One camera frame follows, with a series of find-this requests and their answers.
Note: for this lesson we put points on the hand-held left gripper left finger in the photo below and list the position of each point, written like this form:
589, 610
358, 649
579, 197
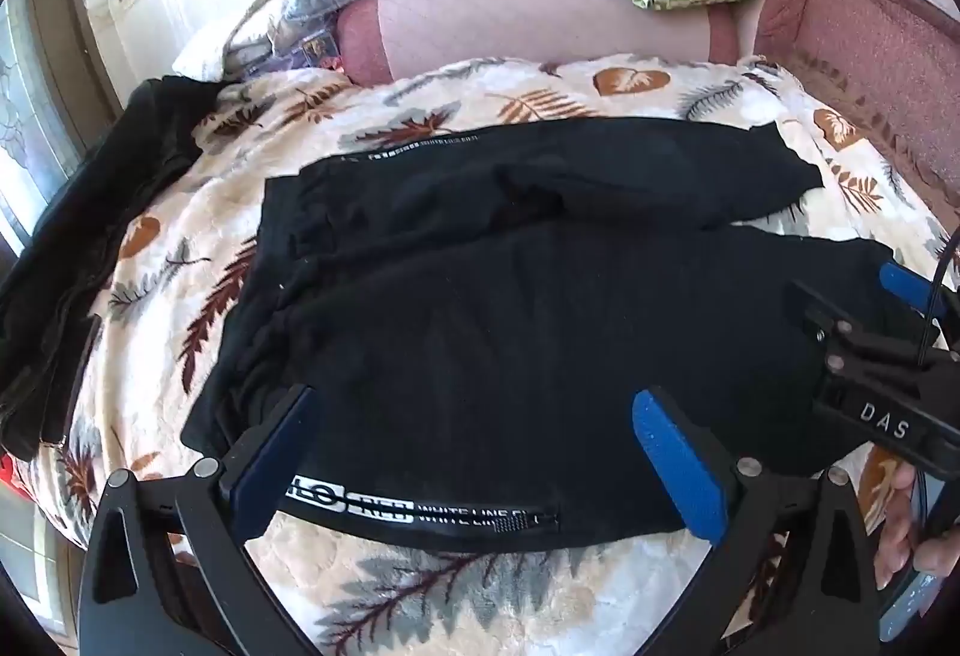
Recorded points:
264, 472

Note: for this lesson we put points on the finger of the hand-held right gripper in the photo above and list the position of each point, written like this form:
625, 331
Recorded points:
904, 285
814, 307

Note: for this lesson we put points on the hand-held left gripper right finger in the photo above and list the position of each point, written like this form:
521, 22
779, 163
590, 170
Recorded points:
676, 468

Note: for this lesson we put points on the black pants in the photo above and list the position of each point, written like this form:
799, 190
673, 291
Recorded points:
487, 303

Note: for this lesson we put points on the person's right hand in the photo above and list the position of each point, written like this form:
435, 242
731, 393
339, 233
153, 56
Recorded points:
896, 528

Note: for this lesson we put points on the leaf print blanket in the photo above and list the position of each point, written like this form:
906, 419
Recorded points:
450, 600

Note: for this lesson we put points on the black clothing pile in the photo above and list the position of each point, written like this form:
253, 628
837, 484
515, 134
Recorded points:
90, 213

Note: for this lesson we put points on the pink bolster cushion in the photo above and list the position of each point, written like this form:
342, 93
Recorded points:
525, 26

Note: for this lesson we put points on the white pillow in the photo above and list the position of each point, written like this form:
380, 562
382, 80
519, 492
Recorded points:
210, 47

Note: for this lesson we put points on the window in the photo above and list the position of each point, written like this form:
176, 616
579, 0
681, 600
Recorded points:
34, 101

